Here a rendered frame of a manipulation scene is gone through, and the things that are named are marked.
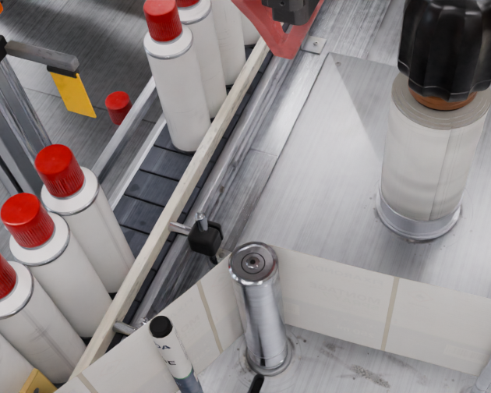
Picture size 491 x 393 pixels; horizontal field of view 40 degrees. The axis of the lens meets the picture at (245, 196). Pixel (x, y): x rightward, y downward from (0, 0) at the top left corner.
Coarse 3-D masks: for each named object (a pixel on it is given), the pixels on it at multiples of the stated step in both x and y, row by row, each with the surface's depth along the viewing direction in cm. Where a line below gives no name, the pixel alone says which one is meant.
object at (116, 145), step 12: (144, 96) 76; (156, 96) 77; (132, 108) 75; (144, 108) 75; (132, 120) 74; (120, 132) 73; (132, 132) 74; (108, 144) 72; (120, 144) 72; (108, 156) 71; (96, 168) 71; (108, 168) 72
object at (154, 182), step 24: (288, 24) 92; (168, 144) 82; (144, 168) 80; (168, 168) 80; (144, 192) 78; (168, 192) 78; (120, 216) 77; (144, 216) 76; (144, 240) 75; (168, 240) 75; (144, 288) 71; (120, 336) 68
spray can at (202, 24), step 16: (176, 0) 69; (192, 0) 70; (208, 0) 72; (192, 16) 70; (208, 16) 71; (208, 32) 73; (208, 48) 74; (208, 64) 76; (208, 80) 78; (208, 96) 80; (224, 96) 82
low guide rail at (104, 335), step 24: (264, 48) 85; (240, 96) 82; (216, 120) 79; (216, 144) 79; (192, 168) 75; (192, 192) 76; (168, 216) 72; (144, 264) 69; (120, 288) 68; (120, 312) 67; (96, 336) 65
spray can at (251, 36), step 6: (240, 12) 85; (246, 18) 86; (246, 24) 87; (252, 24) 87; (246, 30) 88; (252, 30) 88; (246, 36) 89; (252, 36) 89; (258, 36) 89; (246, 42) 89; (252, 42) 90
